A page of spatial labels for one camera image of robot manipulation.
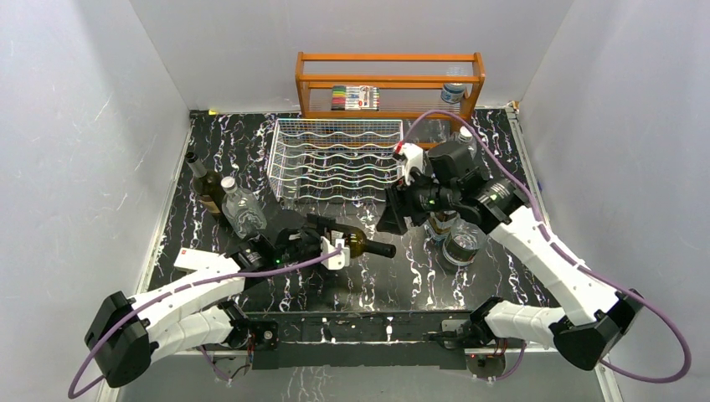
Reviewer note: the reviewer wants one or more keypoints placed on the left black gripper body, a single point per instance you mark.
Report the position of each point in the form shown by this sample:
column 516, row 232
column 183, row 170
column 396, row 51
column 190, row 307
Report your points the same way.
column 308, row 242

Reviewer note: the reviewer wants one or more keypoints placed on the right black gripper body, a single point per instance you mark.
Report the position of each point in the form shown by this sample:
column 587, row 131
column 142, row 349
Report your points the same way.
column 421, row 198

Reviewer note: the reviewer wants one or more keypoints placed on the square bottle brown label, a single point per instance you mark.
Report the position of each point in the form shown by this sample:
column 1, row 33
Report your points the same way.
column 439, row 224

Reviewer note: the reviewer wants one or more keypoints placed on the dark green wine bottle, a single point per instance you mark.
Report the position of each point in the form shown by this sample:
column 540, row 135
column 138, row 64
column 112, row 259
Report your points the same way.
column 359, row 244

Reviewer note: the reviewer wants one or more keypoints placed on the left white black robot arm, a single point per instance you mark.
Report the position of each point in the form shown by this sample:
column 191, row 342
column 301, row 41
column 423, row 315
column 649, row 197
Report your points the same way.
column 247, row 264

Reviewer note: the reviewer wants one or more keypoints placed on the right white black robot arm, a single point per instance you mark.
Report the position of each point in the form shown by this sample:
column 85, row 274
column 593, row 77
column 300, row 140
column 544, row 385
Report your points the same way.
column 591, row 317

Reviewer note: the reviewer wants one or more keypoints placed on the round clear bottle white cap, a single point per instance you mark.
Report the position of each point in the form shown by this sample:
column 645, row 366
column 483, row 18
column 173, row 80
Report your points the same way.
column 241, row 208

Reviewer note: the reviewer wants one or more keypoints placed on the clear bottle black label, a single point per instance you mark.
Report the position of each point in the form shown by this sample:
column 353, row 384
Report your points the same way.
column 463, row 242

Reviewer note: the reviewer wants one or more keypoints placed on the blue glass bottle white cap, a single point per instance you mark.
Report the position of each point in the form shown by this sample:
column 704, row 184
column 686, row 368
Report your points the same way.
column 465, row 137

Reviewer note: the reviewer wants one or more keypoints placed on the dark wine bottle left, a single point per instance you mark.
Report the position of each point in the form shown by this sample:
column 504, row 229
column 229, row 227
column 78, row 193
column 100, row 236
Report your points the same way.
column 206, row 184

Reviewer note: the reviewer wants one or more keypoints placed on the white box red mark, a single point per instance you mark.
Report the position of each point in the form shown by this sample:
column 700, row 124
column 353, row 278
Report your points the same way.
column 191, row 260

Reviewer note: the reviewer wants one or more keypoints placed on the small white blue jar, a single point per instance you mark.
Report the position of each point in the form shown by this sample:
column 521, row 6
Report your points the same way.
column 452, row 93

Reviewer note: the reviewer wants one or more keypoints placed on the orange wooden shelf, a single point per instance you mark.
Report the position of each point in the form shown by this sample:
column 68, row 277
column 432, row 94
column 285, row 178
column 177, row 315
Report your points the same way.
column 409, row 84

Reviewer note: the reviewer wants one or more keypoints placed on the pack of coloured markers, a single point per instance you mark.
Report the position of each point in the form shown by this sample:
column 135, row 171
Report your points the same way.
column 355, row 98

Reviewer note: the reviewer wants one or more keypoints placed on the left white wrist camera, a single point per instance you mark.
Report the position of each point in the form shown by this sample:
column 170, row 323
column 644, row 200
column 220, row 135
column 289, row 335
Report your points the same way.
column 334, row 243

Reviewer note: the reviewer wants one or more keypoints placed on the white wire wine rack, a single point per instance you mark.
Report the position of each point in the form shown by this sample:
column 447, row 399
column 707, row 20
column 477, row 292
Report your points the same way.
column 333, row 160

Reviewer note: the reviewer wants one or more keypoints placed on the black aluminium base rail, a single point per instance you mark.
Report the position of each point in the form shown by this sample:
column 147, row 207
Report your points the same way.
column 279, row 341

